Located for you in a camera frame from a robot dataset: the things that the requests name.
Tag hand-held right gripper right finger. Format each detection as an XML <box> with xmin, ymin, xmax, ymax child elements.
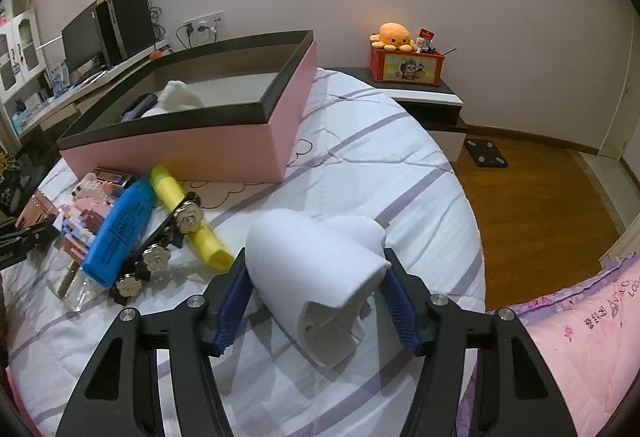
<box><xmin>381</xmin><ymin>246</ymin><xmax>587</xmax><ymax>437</ymax></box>

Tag pink quilt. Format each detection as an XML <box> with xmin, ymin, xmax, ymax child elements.
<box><xmin>510</xmin><ymin>251</ymin><xmax>640</xmax><ymax>437</ymax></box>

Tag red printed box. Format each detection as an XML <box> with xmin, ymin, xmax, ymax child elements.
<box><xmin>369</xmin><ymin>43</ymin><xmax>444</xmax><ymax>86</ymax></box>

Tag pink storage box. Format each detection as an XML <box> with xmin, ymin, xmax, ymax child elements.
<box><xmin>56</xmin><ymin>30</ymin><xmax>318</xmax><ymax>184</ymax></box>

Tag black computer monitor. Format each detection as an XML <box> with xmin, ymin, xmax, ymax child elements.
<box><xmin>60</xmin><ymin>0</ymin><xmax>110</xmax><ymax>77</ymax></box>

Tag white wall outlet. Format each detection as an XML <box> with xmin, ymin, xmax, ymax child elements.
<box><xmin>182</xmin><ymin>12</ymin><xmax>227</xmax><ymax>36</ymax></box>

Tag rose gold cup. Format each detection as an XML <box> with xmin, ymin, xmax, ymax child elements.
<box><xmin>15</xmin><ymin>190</ymin><xmax>63</xmax><ymax>230</ymax></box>

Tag dark makeup palette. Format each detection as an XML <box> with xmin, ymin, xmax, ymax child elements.
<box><xmin>92</xmin><ymin>166</ymin><xmax>136</xmax><ymax>185</ymax></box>

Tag black office chair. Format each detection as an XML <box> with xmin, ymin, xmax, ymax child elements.
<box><xmin>0</xmin><ymin>137</ymin><xmax>41</xmax><ymax>223</ymax></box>

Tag yellow highlighter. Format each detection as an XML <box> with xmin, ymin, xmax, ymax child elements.
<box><xmin>150</xmin><ymin>164</ymin><xmax>236</xmax><ymax>272</ymax></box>

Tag orange octopus plush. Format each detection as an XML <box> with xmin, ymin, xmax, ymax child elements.
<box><xmin>369</xmin><ymin>22</ymin><xmax>419</xmax><ymax>53</ymax></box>

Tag white desk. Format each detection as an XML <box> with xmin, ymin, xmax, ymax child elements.
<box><xmin>0</xmin><ymin>46</ymin><xmax>173</xmax><ymax>138</ymax></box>

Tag pink building block figure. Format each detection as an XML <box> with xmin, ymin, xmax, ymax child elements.
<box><xmin>54</xmin><ymin>173</ymin><xmax>121</xmax><ymax>264</ymax></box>

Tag black cylindrical device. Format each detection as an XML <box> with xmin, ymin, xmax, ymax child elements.
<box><xmin>121</xmin><ymin>92</ymin><xmax>159</xmax><ymax>121</ymax></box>

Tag white cloth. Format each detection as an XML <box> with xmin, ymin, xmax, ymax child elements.
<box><xmin>142</xmin><ymin>80</ymin><xmax>207</xmax><ymax>118</ymax></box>

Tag black power cables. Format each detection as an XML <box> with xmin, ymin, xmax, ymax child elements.
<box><xmin>149</xmin><ymin>3</ymin><xmax>171</xmax><ymax>54</ymax></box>

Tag black low cabinet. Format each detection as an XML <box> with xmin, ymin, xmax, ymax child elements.
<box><xmin>320</xmin><ymin>66</ymin><xmax>469</xmax><ymax>163</ymax></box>

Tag white towel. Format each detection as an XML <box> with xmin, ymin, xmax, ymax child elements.
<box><xmin>245</xmin><ymin>208</ymin><xmax>393</xmax><ymax>368</ymax></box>

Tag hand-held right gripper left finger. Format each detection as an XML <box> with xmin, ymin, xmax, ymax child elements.
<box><xmin>55</xmin><ymin>247</ymin><xmax>251</xmax><ymax>437</ymax></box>

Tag blue highlighter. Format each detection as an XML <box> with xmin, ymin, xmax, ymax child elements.
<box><xmin>81</xmin><ymin>177</ymin><xmax>160</xmax><ymax>289</ymax></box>

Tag white glass-door cabinet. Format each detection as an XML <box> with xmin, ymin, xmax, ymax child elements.
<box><xmin>0</xmin><ymin>6</ymin><xmax>42</xmax><ymax>94</ymax></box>

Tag clear glass bottle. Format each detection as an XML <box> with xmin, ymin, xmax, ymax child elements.
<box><xmin>50</xmin><ymin>262</ymin><xmax>103</xmax><ymax>315</ymax></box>

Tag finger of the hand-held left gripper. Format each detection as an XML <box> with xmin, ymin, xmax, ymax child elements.
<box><xmin>0</xmin><ymin>222</ymin><xmax>57</xmax><ymax>252</ymax></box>

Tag black computer tower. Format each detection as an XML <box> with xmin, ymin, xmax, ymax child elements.
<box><xmin>94</xmin><ymin>0</ymin><xmax>157</xmax><ymax>67</ymax></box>

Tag black bathroom scale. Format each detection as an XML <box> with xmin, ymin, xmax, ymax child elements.
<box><xmin>463</xmin><ymin>138</ymin><xmax>509</xmax><ymax>168</ymax></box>

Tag black flower hair clip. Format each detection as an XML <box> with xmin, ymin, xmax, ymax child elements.
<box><xmin>110</xmin><ymin>191</ymin><xmax>207</xmax><ymax>307</ymax></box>

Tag blue box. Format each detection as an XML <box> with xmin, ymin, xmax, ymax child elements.
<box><xmin>49</xmin><ymin>59</ymin><xmax>70</xmax><ymax>97</ymax></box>

